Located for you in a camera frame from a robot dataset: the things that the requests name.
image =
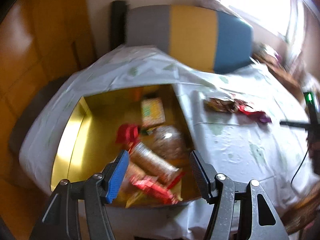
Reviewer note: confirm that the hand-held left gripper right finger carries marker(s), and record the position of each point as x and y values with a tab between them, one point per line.
200	172

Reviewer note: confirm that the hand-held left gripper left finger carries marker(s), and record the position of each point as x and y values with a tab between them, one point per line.
117	177

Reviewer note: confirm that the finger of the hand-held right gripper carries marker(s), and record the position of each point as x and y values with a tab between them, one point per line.
295	124

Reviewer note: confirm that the clear bag of yellow cake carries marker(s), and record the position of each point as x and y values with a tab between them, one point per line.
132	172

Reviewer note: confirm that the long red snack packet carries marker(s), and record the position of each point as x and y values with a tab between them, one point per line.
152	187

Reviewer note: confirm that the long grain bar packet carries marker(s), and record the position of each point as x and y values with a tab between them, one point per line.
152	161

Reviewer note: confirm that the clear peanut bag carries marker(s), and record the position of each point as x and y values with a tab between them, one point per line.
170	142

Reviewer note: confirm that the small red snack packet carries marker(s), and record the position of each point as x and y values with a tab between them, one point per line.
126	132

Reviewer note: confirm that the maroon and gold tin box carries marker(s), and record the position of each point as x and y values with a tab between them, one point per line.
75	140

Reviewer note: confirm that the snack packets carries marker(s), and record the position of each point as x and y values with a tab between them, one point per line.
220	104

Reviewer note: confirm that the yellow cracker packet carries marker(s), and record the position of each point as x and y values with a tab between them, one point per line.
152	112

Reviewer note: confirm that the white printed tablecloth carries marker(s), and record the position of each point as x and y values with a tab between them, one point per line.
237	150

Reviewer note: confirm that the wooden shelf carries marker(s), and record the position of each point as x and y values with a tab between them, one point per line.
282	72

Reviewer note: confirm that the small purple box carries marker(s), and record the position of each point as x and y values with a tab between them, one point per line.
278	56

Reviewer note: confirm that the hanging beige curtain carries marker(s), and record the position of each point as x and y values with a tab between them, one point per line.
297	30

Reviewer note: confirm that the window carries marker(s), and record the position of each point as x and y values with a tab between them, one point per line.
255	0

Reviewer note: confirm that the grey yellow blue headboard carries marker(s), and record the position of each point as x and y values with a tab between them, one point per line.
192	35

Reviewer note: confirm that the black rolled mat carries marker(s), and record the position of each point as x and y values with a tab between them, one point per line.
118	25

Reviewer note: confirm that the wooden wardrobe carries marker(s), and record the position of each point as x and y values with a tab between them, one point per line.
37	42

